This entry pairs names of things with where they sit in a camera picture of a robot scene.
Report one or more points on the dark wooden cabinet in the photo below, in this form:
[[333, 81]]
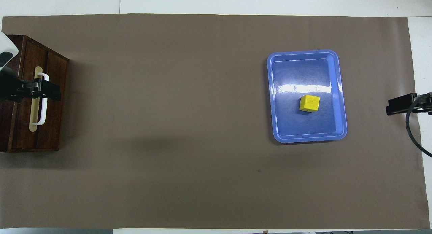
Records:
[[55, 126]]

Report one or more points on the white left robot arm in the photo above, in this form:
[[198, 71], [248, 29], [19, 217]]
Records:
[[8, 45]]

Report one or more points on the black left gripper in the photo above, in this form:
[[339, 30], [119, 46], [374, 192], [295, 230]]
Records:
[[10, 87]]

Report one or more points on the blue plastic tray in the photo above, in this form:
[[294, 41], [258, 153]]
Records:
[[290, 122]]

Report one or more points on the wooden drawer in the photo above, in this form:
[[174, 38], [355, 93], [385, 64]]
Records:
[[23, 133]]

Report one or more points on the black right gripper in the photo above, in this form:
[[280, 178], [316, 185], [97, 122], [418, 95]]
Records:
[[427, 99]]

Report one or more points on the brown table mat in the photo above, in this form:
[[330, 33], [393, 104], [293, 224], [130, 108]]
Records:
[[202, 126]]

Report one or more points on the yellow cube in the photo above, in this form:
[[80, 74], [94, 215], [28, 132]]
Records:
[[309, 103]]

